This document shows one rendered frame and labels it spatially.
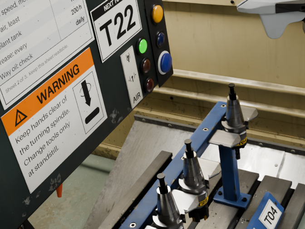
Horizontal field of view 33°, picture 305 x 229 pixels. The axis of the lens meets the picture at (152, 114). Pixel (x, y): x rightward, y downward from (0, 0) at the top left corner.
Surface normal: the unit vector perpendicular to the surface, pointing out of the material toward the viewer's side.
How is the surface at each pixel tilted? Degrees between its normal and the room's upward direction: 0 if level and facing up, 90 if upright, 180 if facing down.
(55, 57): 90
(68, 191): 0
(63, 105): 90
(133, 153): 24
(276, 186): 0
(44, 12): 90
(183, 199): 0
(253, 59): 90
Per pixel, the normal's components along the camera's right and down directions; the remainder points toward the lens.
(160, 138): -0.35, -0.52
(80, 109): 0.85, 0.17
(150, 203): -0.16, -0.82
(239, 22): -0.50, 0.55
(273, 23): -0.06, 0.56
